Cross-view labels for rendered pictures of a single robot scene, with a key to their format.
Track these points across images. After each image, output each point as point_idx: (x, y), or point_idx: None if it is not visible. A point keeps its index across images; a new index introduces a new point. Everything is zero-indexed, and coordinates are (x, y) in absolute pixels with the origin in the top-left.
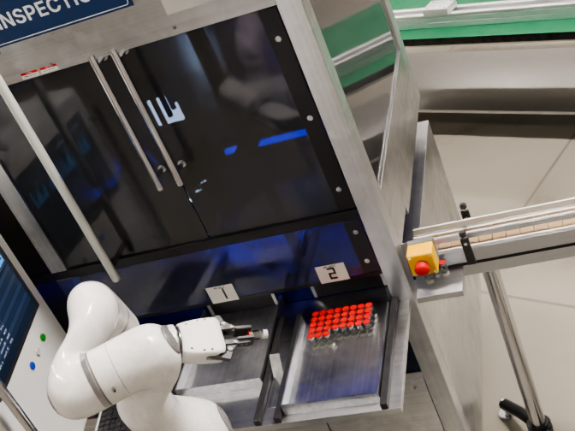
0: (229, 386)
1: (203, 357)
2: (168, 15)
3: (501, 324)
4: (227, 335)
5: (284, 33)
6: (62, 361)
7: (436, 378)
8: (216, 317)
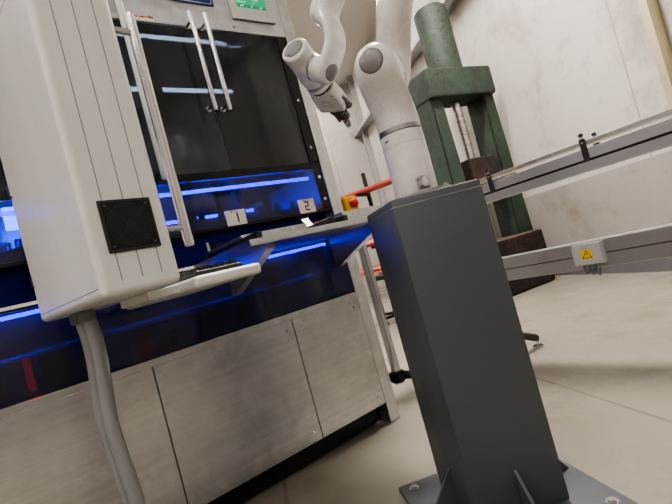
0: (284, 231)
1: (341, 92)
2: (231, 20)
3: (372, 282)
4: (333, 112)
5: None
6: None
7: (363, 297)
8: None
